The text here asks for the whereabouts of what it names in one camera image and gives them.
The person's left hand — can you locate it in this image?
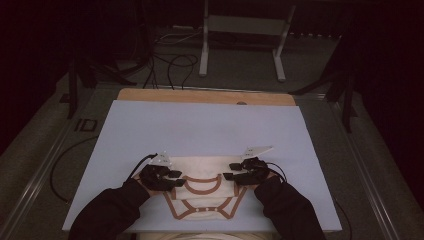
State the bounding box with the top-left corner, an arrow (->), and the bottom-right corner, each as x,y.
132,176 -> 164,198

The black metal stand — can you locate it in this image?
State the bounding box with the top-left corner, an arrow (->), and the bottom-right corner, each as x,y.
59,56 -> 138,120
289,33 -> 359,134

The metal floor rail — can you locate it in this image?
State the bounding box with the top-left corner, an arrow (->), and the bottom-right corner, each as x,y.
328,99 -> 399,240
0,109 -> 83,240

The person's right hand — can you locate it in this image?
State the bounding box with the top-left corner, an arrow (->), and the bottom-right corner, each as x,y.
249,171 -> 279,191

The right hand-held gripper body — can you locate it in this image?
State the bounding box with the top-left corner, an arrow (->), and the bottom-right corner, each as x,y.
237,145 -> 274,186

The light blue table mat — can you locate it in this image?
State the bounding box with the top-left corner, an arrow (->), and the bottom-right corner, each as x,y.
62,99 -> 343,233

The cream baby bodysuit brown trim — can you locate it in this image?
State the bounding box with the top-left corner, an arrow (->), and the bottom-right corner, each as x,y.
162,155 -> 249,222

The white metal stand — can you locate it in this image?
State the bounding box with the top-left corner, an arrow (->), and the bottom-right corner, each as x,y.
198,0 -> 297,83

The right hand-held gripper black cable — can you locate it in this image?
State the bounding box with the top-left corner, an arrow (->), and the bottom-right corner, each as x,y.
266,162 -> 288,184

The wooden table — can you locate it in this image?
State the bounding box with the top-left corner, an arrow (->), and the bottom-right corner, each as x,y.
116,87 -> 297,107

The looped black floor cable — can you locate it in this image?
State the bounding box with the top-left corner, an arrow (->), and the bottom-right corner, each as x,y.
165,53 -> 200,90

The long black cable beside table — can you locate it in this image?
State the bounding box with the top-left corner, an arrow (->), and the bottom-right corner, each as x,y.
49,134 -> 100,204

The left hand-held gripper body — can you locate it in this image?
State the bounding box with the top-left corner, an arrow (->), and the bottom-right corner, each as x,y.
138,150 -> 174,192

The white floor cable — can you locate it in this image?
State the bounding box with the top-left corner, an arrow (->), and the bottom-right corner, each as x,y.
154,28 -> 205,46

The left hand-held gripper black cable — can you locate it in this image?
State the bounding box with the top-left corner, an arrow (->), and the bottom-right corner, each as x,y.
127,153 -> 158,183

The black square floor bracket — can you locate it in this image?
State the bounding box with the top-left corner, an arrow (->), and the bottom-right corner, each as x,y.
74,117 -> 100,133

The hand-held gripper black cable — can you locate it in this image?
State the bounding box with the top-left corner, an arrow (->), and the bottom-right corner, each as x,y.
127,153 -> 158,183
266,162 -> 288,184

